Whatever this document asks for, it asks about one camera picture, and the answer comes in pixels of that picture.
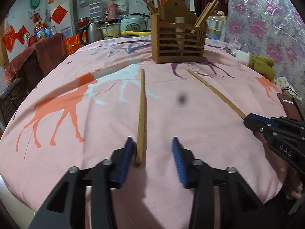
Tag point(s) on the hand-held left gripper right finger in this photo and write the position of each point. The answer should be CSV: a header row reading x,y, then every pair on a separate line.
x,y
180,164

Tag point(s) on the steel electric kettle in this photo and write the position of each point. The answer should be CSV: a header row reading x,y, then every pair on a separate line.
x,y
91,33

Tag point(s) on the pink deer print tablecloth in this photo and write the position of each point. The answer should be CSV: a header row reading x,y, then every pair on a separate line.
x,y
95,136

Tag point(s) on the red hanging ornament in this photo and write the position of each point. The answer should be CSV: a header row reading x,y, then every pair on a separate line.
x,y
9,38

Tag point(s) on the red cloth covered table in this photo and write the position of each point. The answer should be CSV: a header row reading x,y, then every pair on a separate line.
x,y
33,57

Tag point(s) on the bundle of wooden chopsticks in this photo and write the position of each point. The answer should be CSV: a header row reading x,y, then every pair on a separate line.
x,y
210,16

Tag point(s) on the yellow plastic spoon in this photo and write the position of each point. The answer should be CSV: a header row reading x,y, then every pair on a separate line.
x,y
135,33

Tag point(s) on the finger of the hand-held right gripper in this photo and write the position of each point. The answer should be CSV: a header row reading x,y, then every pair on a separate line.
x,y
255,125
264,121

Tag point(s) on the cushioned wooden armchair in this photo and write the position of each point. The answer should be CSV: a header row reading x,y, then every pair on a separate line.
x,y
9,95

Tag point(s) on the white refrigerator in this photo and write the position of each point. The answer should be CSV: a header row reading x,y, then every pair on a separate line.
x,y
71,16

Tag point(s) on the red diamond paper decoration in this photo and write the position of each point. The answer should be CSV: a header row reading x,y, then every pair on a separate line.
x,y
59,14
22,34

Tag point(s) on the red gift bag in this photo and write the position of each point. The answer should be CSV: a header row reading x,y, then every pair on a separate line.
x,y
73,44

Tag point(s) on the stacked steamer with green lid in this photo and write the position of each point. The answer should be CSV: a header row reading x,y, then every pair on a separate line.
x,y
95,8

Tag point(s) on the white rice cooker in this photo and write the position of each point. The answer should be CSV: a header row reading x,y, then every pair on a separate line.
x,y
133,23

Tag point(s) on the red basin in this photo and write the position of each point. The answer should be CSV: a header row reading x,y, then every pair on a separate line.
x,y
83,21

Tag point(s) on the floral plastic wall sheet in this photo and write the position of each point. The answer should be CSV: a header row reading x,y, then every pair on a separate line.
x,y
264,21

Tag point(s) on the olive and white plush toy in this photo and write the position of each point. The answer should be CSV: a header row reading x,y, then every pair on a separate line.
x,y
259,65

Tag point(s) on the person's right hand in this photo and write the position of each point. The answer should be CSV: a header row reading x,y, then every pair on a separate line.
x,y
294,186

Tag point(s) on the pink ribbon bow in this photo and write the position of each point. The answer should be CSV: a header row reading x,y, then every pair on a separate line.
x,y
236,43

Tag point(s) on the pink thermos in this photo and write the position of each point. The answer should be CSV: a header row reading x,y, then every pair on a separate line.
x,y
113,11

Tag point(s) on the green round plate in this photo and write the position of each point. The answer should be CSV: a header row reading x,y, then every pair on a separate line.
x,y
34,2

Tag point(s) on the small red pot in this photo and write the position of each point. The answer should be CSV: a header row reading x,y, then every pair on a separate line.
x,y
31,40

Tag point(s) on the yellow cooking oil bottle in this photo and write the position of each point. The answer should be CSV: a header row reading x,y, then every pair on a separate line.
x,y
39,31

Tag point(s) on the cream cooking pot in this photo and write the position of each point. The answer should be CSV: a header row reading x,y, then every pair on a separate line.
x,y
110,31

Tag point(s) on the wooden chopstick holder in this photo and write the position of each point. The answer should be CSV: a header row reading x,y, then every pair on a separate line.
x,y
178,41

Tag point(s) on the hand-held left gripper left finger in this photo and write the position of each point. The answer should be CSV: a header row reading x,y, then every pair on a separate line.
x,y
126,162

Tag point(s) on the metal spoon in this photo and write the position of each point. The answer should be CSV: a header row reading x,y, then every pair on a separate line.
x,y
231,50

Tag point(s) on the clear plastic oil bottle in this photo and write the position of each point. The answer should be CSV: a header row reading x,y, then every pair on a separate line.
x,y
216,27

